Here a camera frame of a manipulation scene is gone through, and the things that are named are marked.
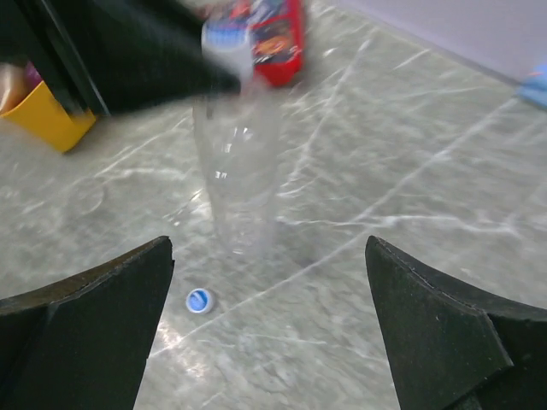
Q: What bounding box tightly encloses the blue tissue pack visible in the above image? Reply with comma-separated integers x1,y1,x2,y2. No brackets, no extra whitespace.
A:
517,64,547,108

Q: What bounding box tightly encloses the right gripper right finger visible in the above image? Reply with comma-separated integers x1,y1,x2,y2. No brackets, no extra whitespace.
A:
365,236,546,409

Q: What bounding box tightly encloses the clear plastic bottle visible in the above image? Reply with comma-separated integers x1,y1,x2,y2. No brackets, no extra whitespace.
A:
193,68,281,258

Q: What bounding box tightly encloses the red snack package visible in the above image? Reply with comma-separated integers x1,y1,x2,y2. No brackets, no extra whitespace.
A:
204,0,307,89

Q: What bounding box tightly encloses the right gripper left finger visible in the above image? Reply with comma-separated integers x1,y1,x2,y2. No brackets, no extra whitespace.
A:
1,236,174,410

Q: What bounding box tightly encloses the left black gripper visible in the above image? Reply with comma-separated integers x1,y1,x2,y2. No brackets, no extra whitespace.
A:
1,0,239,115

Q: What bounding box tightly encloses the yellow plastic basket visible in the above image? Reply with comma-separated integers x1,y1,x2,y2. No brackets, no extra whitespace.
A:
1,81,97,153

